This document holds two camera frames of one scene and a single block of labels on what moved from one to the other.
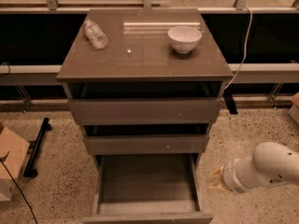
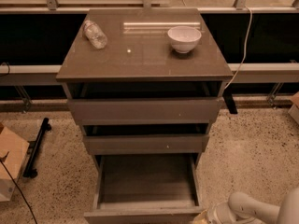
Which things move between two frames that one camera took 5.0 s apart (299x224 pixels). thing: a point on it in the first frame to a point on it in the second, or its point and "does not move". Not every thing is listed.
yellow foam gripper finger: x=218 y=173 to x=202 y=218
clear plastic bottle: x=95 y=35 does not move
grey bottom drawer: x=146 y=189 does not move
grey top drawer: x=143 y=111 does not move
